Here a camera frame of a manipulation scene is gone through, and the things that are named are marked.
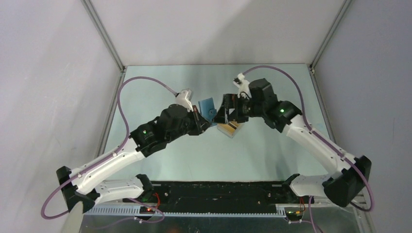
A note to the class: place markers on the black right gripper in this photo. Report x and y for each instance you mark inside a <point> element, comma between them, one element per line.
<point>228,102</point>

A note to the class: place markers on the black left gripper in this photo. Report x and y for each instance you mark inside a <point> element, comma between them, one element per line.
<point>200,124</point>

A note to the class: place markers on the blue leather card holder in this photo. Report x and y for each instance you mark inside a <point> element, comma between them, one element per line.
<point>208,110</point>

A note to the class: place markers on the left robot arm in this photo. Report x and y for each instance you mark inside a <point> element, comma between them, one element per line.
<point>88,184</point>

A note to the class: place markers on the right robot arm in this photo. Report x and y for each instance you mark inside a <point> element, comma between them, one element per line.
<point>346,174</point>

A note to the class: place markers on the gold credit card stack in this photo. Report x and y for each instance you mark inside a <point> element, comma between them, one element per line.
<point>229,128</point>

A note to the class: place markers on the clear acrylic card tray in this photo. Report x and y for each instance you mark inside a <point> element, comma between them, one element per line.
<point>236,131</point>

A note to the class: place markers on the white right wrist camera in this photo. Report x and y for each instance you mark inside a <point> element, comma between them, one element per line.
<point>243,86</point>

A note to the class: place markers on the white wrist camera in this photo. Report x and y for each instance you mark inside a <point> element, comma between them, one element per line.
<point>243,86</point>
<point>183,98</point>

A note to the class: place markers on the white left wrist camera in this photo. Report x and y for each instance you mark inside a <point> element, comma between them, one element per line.
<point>183,98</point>

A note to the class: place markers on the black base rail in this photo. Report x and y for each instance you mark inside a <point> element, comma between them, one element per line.
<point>220,197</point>

